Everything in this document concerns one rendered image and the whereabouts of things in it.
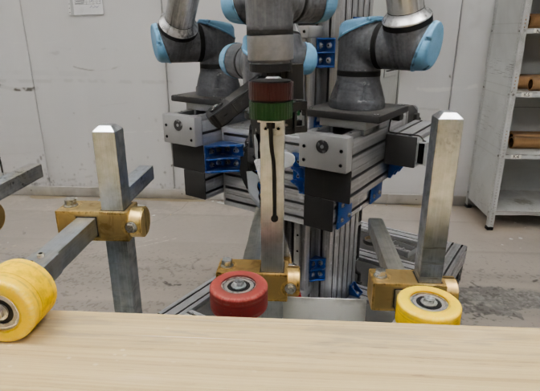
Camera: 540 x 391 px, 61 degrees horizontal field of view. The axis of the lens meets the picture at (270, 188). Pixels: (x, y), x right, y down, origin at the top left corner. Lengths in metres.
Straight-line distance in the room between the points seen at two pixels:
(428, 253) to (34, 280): 0.54
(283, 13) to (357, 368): 0.51
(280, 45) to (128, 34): 2.81
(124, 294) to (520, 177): 3.29
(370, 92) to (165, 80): 2.38
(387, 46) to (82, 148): 2.94
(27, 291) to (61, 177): 3.37
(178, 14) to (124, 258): 0.80
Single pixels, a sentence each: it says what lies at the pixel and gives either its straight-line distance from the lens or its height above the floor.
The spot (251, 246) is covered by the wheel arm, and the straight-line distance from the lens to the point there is 0.85.
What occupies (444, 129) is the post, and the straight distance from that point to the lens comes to 0.69.
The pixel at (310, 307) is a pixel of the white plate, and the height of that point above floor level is 0.78.
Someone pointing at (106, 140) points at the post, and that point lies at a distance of 0.72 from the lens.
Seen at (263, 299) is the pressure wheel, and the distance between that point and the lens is 0.63.
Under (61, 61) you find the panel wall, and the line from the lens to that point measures 3.73.
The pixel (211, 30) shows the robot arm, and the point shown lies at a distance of 1.50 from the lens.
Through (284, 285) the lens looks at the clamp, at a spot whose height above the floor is 0.85.
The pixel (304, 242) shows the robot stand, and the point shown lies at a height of 0.55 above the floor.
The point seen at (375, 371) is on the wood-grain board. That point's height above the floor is 0.90.
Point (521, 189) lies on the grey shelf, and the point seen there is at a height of 0.15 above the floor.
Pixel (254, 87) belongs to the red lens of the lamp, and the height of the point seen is 1.17.
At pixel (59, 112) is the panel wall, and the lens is 3.80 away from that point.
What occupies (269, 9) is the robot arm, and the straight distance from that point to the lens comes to 0.74.
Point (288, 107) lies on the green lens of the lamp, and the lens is 0.61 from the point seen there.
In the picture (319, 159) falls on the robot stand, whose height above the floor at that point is 0.93.
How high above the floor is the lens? 1.24
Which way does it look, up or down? 19 degrees down
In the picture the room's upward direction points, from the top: straight up
